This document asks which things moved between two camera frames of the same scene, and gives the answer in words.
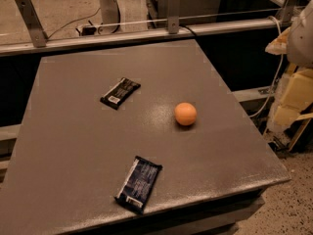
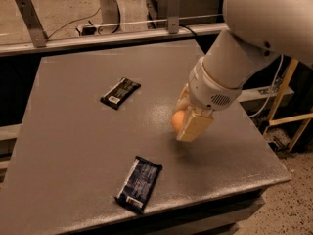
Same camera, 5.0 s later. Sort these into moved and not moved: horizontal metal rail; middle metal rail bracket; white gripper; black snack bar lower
Moved: white gripper
Not moved: black snack bar lower; middle metal rail bracket; horizontal metal rail
